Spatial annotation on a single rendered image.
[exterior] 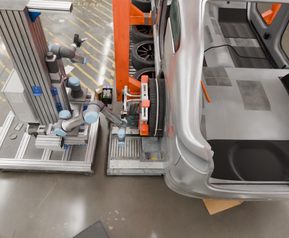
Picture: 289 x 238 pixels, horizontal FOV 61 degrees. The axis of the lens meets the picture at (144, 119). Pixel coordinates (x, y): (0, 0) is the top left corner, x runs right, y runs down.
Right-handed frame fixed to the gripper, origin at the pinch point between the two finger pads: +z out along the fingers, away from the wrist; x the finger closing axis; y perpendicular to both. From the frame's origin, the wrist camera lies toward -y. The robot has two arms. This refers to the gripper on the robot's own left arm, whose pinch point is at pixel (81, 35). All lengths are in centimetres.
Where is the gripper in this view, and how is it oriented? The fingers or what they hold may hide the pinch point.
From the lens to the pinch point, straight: 323.1
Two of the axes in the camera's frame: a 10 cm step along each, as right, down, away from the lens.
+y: -1.9, 5.9, 7.9
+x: 9.5, 3.2, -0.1
